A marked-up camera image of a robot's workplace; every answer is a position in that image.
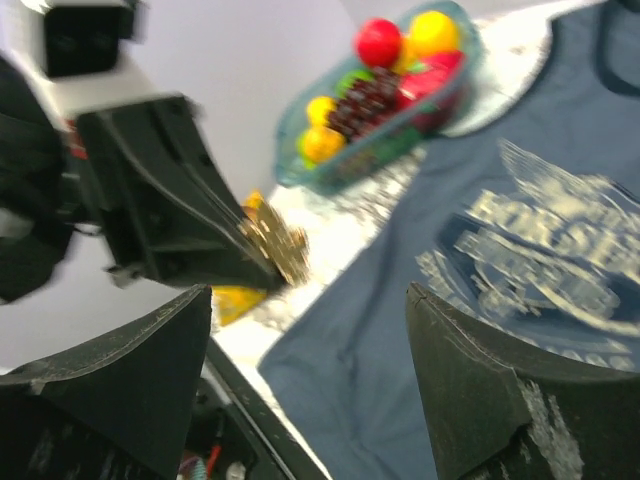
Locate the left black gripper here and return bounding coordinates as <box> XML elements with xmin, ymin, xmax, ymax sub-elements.
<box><xmin>1</xmin><ymin>58</ymin><xmax>284</xmax><ymax>303</ymax></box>

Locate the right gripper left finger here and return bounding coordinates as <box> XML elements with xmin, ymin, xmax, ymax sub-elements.
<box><xmin>1</xmin><ymin>287</ymin><xmax>211</xmax><ymax>479</ymax></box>

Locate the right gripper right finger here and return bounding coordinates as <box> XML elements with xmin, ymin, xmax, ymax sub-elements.
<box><xmin>406</xmin><ymin>284</ymin><xmax>639</xmax><ymax>480</ymax></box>

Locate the gold brooch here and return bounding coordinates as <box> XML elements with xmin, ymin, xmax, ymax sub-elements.
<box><xmin>240</xmin><ymin>194</ymin><xmax>309</xmax><ymax>286</ymax></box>

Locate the blue printed tank top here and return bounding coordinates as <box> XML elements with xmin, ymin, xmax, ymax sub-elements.
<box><xmin>260</xmin><ymin>1</ymin><xmax>639</xmax><ymax>479</ymax></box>

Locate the yellow Lays chips bag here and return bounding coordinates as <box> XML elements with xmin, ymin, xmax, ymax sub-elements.
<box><xmin>212</xmin><ymin>190</ymin><xmax>266</xmax><ymax>327</ymax></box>

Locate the green pear front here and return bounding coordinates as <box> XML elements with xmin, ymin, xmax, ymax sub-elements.
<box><xmin>296</xmin><ymin>130</ymin><xmax>315</xmax><ymax>170</ymax></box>

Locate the orange fruit front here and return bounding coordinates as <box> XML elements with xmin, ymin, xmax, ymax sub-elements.
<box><xmin>306</xmin><ymin>126</ymin><xmax>347</xmax><ymax>164</ymax></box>

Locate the orange fruit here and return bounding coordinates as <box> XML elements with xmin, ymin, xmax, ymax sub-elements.
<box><xmin>408</xmin><ymin>10</ymin><xmax>460</xmax><ymax>58</ymax></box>
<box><xmin>306</xmin><ymin>126</ymin><xmax>347</xmax><ymax>164</ymax></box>

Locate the yellow lemon left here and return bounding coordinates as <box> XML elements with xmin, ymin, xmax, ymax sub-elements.
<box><xmin>306</xmin><ymin>96</ymin><xmax>336</xmax><ymax>127</ymax></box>

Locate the green fruit middle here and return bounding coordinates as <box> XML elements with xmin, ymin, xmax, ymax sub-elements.
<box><xmin>334</xmin><ymin>69</ymin><xmax>374</xmax><ymax>98</ymax></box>

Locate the teal plastic fruit container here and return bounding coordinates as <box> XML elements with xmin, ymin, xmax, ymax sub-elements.
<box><xmin>274</xmin><ymin>1</ymin><xmax>484</xmax><ymax>195</ymax></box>

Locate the dark purple grape bunch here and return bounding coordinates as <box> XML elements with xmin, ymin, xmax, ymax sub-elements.
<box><xmin>328</xmin><ymin>67</ymin><xmax>400</xmax><ymax>142</ymax></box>

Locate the red apple top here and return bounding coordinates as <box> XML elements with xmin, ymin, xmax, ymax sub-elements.
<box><xmin>354</xmin><ymin>17</ymin><xmax>403</xmax><ymax>68</ymax></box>

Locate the red apple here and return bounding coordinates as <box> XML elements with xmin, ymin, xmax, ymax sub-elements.
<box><xmin>395</xmin><ymin>50</ymin><xmax>466</xmax><ymax>110</ymax></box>
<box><xmin>354</xmin><ymin>17</ymin><xmax>403</xmax><ymax>68</ymax></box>

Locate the red apple right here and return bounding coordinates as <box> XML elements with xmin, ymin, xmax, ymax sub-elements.
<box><xmin>395</xmin><ymin>50</ymin><xmax>466</xmax><ymax>110</ymax></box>

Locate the orange fruit top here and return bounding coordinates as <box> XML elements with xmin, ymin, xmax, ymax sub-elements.
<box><xmin>408</xmin><ymin>10</ymin><xmax>460</xmax><ymax>58</ymax></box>

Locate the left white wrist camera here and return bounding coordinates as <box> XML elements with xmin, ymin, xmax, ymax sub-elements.
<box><xmin>4</xmin><ymin>0</ymin><xmax>165</xmax><ymax>132</ymax></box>

